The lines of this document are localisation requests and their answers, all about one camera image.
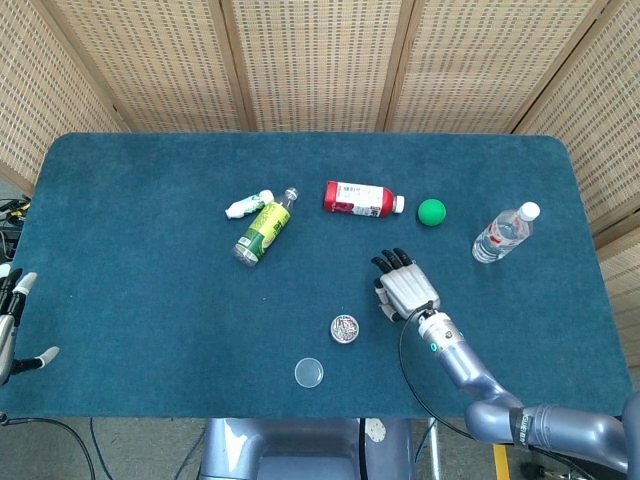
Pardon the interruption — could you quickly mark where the clear plastic lid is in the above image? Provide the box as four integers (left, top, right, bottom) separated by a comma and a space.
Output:
293, 356, 325, 389

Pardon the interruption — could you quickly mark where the blue table cloth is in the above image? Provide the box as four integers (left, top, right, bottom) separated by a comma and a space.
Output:
0, 132, 634, 420

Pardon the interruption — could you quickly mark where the green ball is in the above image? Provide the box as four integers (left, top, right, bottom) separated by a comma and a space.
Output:
417, 198, 448, 227

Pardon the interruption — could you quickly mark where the blue-grey robot torso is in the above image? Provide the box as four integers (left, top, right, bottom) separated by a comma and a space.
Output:
198, 417, 416, 480

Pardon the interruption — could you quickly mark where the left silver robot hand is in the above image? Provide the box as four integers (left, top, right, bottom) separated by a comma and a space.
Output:
0, 263, 60, 386

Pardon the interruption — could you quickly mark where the black floor cable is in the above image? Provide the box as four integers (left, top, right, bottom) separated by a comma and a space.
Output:
0, 412, 97, 480

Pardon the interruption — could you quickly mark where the clear jar of paperclips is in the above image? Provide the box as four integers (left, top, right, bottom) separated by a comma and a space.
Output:
329, 313, 361, 345

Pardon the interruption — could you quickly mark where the red juice bottle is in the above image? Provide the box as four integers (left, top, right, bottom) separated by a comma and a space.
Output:
323, 180, 407, 220

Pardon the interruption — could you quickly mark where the green label plastic bottle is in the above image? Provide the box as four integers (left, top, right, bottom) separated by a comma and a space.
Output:
232, 187, 300, 269

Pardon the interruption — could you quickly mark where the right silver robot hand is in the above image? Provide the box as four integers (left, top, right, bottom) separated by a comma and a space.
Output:
370, 247, 442, 324

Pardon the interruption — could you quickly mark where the black cable bundle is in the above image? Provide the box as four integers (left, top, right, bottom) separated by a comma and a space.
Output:
0, 197, 32, 262

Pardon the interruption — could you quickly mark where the small white plastic bottle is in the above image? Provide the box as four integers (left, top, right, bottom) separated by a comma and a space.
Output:
224, 189, 275, 220

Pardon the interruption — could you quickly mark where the clear water bottle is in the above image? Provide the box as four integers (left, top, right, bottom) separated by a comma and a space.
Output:
471, 201, 542, 265

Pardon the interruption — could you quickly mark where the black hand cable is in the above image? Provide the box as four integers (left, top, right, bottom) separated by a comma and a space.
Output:
397, 301, 476, 441

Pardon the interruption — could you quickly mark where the blue floor cable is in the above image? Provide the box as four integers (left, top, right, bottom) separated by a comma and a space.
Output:
88, 418, 117, 480

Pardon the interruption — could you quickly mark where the woven folding screen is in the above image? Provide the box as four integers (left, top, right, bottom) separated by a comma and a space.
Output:
0, 0, 640, 351

